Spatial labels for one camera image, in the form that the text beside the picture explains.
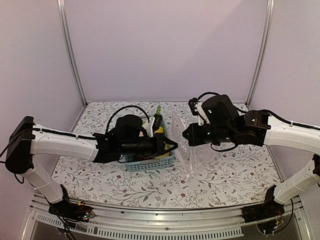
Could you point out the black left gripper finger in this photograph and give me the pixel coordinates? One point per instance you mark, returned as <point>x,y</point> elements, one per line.
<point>167,149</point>
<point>170,142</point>

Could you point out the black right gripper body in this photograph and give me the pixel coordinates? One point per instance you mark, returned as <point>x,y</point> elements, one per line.
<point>201,138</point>

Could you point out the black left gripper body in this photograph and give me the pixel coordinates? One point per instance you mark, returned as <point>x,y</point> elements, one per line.
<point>136,149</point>

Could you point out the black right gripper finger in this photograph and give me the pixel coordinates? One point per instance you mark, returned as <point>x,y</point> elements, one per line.
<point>187,131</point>
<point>186,137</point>

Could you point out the clear zip top bag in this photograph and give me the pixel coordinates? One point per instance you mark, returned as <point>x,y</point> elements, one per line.
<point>194,159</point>

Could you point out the white radish toy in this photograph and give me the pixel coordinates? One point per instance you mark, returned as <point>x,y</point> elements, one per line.
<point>157,111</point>

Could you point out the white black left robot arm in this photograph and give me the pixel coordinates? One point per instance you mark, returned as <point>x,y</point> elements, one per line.
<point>129,136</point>

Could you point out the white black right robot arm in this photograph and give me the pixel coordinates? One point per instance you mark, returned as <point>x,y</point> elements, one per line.
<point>219,121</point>

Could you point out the yellow lemon toy top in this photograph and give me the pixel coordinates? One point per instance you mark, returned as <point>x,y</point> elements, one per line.
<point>160,130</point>

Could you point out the pale yellow round toy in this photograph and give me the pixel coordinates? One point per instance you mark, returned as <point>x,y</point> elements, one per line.
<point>162,156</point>

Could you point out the blue plastic basket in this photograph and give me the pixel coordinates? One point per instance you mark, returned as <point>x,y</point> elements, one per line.
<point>135,163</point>

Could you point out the floral pattern table mat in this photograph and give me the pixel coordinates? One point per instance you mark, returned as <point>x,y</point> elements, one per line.
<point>234,177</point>

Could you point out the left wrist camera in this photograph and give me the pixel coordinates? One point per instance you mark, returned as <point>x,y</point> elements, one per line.
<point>153,124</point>

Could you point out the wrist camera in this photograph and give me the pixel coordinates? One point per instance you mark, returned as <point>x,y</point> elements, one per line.
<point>197,110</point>
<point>153,124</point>

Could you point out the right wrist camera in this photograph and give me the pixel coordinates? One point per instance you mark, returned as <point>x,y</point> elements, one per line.
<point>197,110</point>

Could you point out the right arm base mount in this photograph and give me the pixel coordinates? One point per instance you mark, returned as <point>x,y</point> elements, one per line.
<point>267,218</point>

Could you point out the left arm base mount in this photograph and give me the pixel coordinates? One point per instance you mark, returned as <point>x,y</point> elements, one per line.
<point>71,211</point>

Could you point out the front aluminium rail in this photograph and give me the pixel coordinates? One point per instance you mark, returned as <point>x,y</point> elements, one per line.
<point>116,222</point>

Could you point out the right aluminium frame post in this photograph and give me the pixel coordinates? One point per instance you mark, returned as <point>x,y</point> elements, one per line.
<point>270,5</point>

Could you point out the aluminium frame post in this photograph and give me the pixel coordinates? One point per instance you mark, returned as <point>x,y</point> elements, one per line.
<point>70,52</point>
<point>270,5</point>

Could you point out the left aluminium frame post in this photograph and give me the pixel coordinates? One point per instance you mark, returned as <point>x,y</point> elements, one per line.
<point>70,52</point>

